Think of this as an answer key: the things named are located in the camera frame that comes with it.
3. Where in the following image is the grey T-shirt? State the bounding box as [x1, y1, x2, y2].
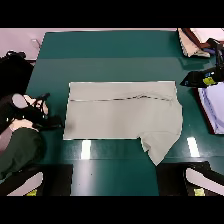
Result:
[62, 80, 184, 167]

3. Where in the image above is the dark green garment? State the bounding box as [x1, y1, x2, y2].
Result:
[0, 128, 46, 181]

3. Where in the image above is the folded cream garment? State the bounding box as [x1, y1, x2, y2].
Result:
[177, 28, 212, 59]

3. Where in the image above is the black garment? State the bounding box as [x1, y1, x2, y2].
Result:
[0, 50, 35, 101]

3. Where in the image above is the brown garment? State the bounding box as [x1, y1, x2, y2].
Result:
[182, 28, 224, 50]

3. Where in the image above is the pink garment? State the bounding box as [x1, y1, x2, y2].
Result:
[0, 118, 34, 156]

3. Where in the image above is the pale blue garment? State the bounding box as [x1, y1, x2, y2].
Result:
[202, 47, 218, 56]

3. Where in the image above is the white garment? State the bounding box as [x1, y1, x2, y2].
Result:
[189, 28, 224, 44]

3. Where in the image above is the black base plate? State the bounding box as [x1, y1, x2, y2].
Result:
[41, 163, 74, 197]
[155, 162, 212, 197]

